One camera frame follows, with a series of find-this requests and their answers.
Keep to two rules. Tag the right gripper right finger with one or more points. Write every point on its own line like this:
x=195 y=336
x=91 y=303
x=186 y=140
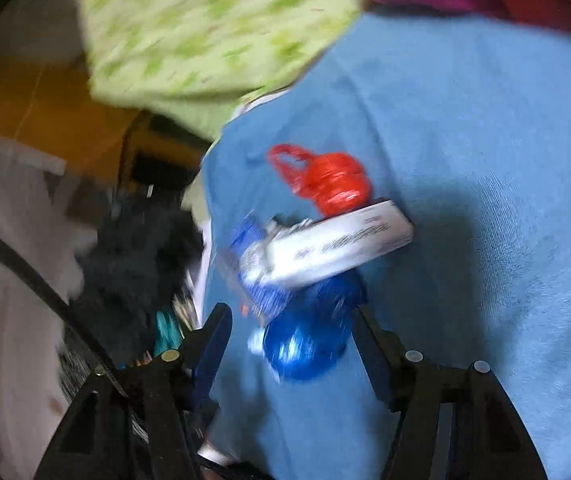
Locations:
x=381 y=352

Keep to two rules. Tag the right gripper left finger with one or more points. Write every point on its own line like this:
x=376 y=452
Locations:
x=202 y=352

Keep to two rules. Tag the blue foil wrapper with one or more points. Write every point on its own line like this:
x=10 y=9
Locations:
x=302 y=332

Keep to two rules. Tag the red plastic bag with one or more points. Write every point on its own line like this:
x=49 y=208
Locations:
x=335 y=182

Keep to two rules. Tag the black clothes pile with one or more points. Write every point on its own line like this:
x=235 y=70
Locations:
x=134 y=274

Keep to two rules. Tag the orange wooden cabinet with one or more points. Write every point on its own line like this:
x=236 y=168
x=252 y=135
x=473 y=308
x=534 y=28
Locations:
x=48 y=107

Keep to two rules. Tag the green clover patterned quilt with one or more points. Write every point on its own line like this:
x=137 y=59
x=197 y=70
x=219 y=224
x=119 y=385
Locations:
x=197 y=61

